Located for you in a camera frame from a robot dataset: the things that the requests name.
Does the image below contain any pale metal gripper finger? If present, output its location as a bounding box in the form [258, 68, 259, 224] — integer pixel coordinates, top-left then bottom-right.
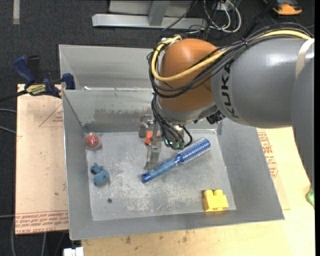
[149, 151, 161, 172]
[143, 147, 153, 171]

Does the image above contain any orange flat piece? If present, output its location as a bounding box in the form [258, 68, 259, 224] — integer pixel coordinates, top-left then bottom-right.
[144, 131, 161, 146]

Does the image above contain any blue hairbrush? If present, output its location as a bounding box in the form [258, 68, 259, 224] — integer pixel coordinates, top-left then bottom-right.
[140, 136, 212, 185]

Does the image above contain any grey metal bin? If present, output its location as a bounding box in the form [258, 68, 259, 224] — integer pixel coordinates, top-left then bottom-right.
[59, 44, 285, 241]

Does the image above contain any blue toy animal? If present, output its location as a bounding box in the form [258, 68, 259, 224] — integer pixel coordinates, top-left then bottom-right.
[89, 162, 111, 186]

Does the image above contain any red ball in clear shell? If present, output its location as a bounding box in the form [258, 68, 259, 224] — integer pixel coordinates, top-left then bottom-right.
[83, 131, 102, 151]

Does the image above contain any yellow toy brick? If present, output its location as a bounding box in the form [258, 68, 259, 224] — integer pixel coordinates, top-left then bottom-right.
[201, 189, 230, 213]

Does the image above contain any brown cardboard board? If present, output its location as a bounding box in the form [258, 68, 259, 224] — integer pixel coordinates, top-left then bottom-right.
[14, 83, 291, 236]

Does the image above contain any black cylinder on white bracket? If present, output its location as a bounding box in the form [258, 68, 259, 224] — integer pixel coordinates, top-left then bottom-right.
[205, 109, 226, 125]

